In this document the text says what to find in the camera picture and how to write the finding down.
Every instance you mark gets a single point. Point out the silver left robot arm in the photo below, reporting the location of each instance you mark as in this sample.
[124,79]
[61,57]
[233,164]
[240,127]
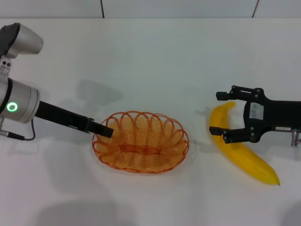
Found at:
[23,101]

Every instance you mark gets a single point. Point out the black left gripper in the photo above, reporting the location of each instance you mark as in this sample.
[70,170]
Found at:
[61,115]

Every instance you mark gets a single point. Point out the small silver right gripper connector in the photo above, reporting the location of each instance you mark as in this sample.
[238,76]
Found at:
[295,137]

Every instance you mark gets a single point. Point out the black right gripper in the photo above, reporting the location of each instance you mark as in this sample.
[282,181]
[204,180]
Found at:
[277,113]

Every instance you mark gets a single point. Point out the yellow banana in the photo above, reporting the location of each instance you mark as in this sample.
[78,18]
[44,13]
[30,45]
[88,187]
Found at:
[249,162]

